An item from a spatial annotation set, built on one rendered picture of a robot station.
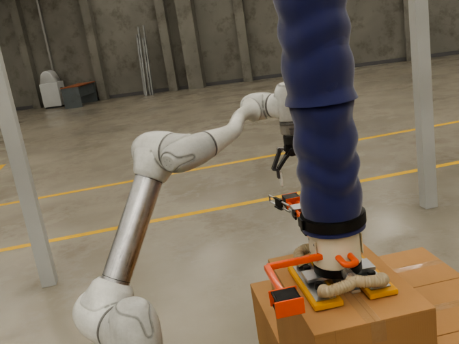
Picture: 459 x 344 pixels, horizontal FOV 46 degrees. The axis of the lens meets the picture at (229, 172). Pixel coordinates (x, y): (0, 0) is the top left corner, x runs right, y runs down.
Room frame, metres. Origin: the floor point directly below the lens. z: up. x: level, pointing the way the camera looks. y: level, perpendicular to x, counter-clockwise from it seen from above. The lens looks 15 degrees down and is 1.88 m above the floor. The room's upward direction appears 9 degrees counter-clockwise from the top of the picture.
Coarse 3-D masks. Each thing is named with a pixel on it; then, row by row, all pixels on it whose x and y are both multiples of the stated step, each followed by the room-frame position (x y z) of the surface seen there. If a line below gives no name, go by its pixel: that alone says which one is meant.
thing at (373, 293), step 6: (372, 270) 1.70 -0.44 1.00; (390, 282) 1.66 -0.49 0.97; (366, 288) 1.64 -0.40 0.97; (372, 288) 1.62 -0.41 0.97; (378, 288) 1.62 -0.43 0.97; (384, 288) 1.62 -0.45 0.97; (390, 288) 1.62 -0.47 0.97; (396, 288) 1.61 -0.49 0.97; (366, 294) 1.62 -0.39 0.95; (372, 294) 1.59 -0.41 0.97; (378, 294) 1.60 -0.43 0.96; (384, 294) 1.60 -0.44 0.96; (390, 294) 1.60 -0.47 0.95
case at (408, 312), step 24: (384, 264) 1.84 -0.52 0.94; (360, 288) 1.69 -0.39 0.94; (408, 288) 1.64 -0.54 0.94; (312, 312) 1.58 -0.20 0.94; (336, 312) 1.56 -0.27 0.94; (360, 312) 1.54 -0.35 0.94; (384, 312) 1.52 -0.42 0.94; (408, 312) 1.49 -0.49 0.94; (432, 312) 1.50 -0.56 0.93; (288, 336) 1.83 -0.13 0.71; (312, 336) 1.47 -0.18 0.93; (336, 336) 1.46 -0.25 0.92; (360, 336) 1.47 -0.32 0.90; (384, 336) 1.48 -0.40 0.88; (408, 336) 1.49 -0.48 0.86; (432, 336) 1.50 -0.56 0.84
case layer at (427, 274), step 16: (384, 256) 2.72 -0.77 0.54; (400, 256) 2.69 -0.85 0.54; (416, 256) 2.67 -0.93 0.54; (432, 256) 2.64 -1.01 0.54; (400, 272) 2.51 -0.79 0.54; (416, 272) 2.49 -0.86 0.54; (432, 272) 2.46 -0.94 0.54; (448, 272) 2.44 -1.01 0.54; (256, 288) 2.57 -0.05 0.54; (416, 288) 2.33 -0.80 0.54; (432, 288) 2.31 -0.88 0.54; (448, 288) 2.29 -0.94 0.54; (256, 304) 2.52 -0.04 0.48; (432, 304) 2.17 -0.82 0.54; (448, 304) 2.15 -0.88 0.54; (256, 320) 2.60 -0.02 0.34; (272, 320) 2.24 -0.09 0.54; (448, 320) 2.03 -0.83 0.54; (272, 336) 2.18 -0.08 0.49; (448, 336) 1.91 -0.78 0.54
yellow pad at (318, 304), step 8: (312, 264) 1.88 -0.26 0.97; (296, 272) 1.83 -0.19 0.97; (296, 280) 1.78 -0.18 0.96; (304, 280) 1.76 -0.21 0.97; (304, 288) 1.70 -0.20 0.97; (312, 288) 1.69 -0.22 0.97; (312, 296) 1.64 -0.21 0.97; (336, 296) 1.61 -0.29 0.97; (312, 304) 1.59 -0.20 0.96; (320, 304) 1.58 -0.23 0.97; (328, 304) 1.57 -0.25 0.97; (336, 304) 1.58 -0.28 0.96
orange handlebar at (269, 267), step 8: (304, 256) 1.70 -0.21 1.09; (312, 256) 1.69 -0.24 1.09; (320, 256) 1.69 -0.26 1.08; (336, 256) 1.67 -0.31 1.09; (352, 256) 1.65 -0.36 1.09; (272, 264) 1.68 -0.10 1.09; (280, 264) 1.68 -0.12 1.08; (288, 264) 1.68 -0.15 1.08; (296, 264) 1.68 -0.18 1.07; (344, 264) 1.61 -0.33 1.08; (352, 264) 1.60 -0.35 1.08; (272, 272) 1.61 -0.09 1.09; (272, 280) 1.56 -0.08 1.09; (280, 288) 1.49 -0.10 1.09
